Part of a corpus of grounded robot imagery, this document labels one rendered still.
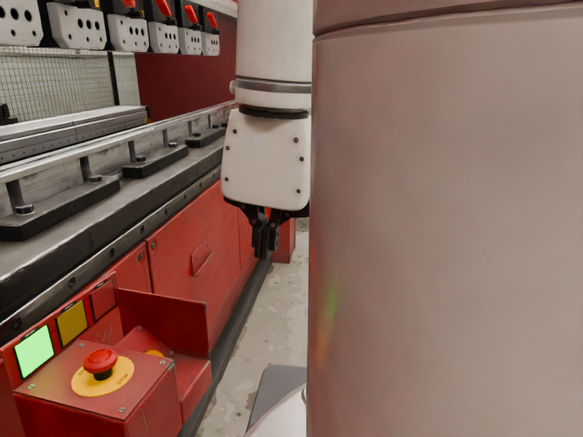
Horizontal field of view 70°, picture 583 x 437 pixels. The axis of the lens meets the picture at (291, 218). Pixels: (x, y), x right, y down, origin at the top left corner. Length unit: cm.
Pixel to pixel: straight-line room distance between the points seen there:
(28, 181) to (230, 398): 108
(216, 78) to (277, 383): 220
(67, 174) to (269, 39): 65
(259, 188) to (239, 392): 129
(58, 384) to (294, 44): 48
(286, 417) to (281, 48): 32
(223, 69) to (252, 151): 191
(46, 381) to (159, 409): 14
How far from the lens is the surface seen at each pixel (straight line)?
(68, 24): 99
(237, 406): 163
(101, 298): 69
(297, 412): 19
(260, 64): 41
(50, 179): 93
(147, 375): 58
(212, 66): 236
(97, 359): 58
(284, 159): 43
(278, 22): 41
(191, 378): 68
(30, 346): 62
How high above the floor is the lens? 115
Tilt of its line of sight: 21 degrees down
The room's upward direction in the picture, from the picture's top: straight up
